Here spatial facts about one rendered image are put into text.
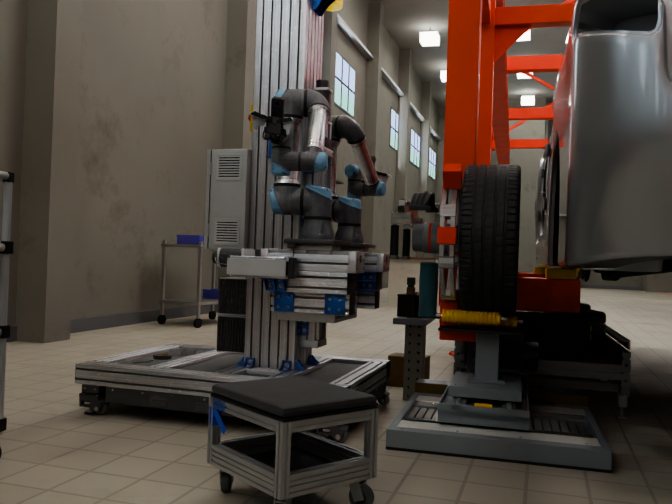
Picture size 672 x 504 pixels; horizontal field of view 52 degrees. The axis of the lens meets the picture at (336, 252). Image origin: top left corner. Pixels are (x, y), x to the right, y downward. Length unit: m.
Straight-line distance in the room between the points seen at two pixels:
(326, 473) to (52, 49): 4.61
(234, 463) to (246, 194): 1.44
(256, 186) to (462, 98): 1.15
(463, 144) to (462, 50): 0.48
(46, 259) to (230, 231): 2.80
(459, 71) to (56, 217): 3.48
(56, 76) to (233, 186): 2.98
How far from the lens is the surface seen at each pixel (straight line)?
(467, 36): 3.67
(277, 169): 2.66
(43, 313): 5.78
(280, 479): 1.91
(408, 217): 2.95
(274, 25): 3.32
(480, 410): 2.87
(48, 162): 5.80
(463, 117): 3.57
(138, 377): 3.14
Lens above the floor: 0.75
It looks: level
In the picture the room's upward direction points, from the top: 2 degrees clockwise
